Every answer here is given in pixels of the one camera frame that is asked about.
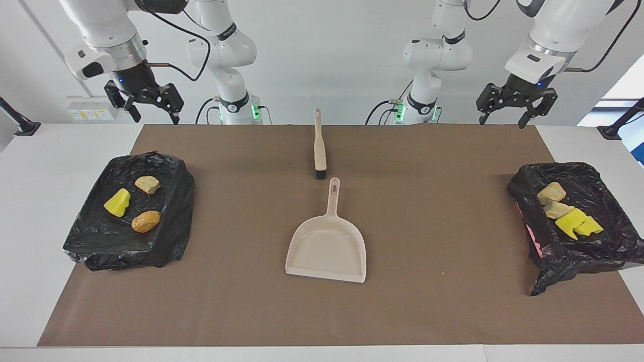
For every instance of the pale crusty bread piece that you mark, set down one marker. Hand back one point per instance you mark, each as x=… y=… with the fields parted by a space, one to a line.
x=147 y=184

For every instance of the black clamp stand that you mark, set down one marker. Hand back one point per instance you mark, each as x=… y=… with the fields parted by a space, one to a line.
x=616 y=128
x=22 y=125

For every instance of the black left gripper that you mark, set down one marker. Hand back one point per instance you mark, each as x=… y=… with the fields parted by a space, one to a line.
x=528 y=88

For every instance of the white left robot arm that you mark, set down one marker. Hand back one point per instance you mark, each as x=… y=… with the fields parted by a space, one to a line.
x=432 y=55

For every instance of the brown table mat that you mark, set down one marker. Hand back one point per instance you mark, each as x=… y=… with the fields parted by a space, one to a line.
x=322 y=311

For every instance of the yellow cheese wedge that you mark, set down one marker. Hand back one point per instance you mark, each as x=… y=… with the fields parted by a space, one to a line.
x=116 y=202

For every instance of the large notched yellow sponge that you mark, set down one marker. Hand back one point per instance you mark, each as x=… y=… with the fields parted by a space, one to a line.
x=568 y=222

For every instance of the beige plastic dustpan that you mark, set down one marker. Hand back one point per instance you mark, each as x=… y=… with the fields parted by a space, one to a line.
x=327 y=246

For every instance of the white wall socket box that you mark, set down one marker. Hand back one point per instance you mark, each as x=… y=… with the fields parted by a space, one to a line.
x=90 y=107

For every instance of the beige brush black bristles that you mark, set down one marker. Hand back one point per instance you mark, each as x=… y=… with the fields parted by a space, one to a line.
x=319 y=146

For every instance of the small yellow sponge piece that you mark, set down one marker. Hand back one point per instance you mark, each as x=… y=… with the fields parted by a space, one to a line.
x=589 y=227

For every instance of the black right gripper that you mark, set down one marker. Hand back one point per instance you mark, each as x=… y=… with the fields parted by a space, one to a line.
x=135 y=78

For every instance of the pink bin with black bag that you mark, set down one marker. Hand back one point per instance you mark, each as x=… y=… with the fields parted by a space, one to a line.
x=573 y=261

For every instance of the orange striped croissant piece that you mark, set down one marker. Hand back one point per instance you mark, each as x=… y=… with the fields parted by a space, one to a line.
x=556 y=209

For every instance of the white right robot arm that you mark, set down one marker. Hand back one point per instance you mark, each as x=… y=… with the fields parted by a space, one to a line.
x=226 y=50

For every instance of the brown bread nugget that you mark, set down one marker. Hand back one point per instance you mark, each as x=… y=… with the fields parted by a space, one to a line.
x=146 y=221

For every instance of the bin fully wrapped black bag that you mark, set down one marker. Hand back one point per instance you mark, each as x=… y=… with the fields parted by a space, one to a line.
x=100 y=241

